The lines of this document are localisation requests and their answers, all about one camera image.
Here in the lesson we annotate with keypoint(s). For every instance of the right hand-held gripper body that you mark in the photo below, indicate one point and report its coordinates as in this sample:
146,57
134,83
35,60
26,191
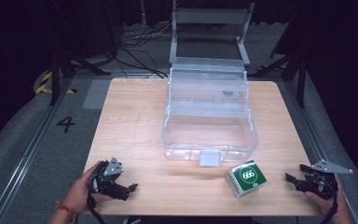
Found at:
320,185

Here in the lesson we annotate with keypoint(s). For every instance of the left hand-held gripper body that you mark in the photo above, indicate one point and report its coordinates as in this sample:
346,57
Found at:
113,168

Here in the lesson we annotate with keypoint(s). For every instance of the green and white box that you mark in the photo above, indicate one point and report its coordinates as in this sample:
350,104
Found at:
247,179

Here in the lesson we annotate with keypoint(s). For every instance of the clear plastic storage box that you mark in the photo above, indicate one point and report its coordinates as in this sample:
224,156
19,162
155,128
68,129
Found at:
209,137

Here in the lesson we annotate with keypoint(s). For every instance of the person's right hand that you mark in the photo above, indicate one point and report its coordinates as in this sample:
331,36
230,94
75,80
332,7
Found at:
335,211

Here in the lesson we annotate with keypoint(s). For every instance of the person's left hand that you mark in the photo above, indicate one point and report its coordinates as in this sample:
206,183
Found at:
79,193

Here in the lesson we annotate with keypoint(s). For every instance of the person's dark clothing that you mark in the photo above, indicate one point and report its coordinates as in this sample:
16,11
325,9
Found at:
183,220

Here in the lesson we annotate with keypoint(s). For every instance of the black stand leg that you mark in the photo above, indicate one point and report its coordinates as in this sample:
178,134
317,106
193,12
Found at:
55,77
300,81

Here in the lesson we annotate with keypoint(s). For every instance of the grey metal stand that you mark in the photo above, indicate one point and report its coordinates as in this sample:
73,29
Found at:
211,15

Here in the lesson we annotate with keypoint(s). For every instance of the metal floor rail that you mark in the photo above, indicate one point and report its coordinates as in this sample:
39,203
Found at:
310,130
28,152

